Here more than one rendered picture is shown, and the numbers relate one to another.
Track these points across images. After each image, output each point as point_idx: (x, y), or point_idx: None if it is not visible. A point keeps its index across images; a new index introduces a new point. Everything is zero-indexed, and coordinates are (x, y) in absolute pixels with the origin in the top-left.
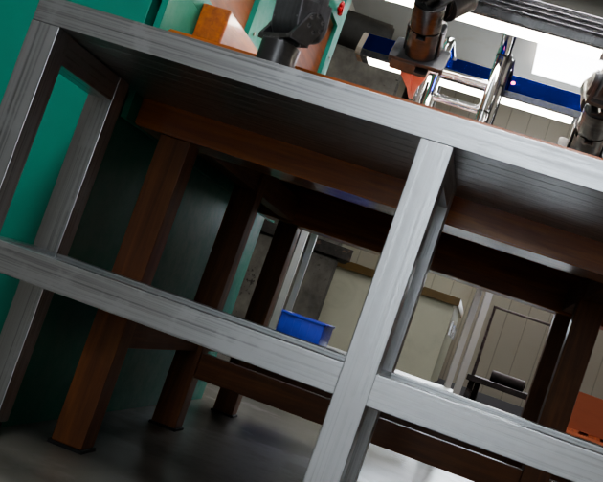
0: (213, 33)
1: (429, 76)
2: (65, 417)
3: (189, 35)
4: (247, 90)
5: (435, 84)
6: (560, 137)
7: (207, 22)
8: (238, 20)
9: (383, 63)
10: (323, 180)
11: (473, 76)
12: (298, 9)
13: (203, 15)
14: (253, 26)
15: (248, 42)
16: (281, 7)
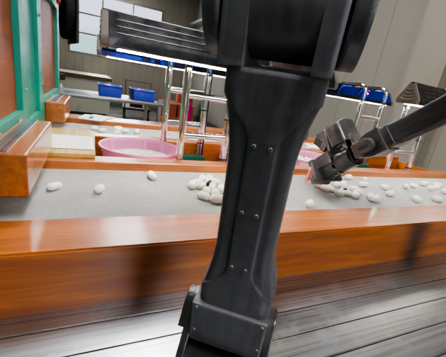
0: (14, 188)
1: (153, 64)
2: None
3: None
4: None
5: (170, 82)
6: (311, 159)
7: None
8: (10, 93)
9: (119, 59)
10: None
11: (219, 96)
12: (256, 341)
13: None
14: (23, 85)
15: (42, 138)
16: (211, 323)
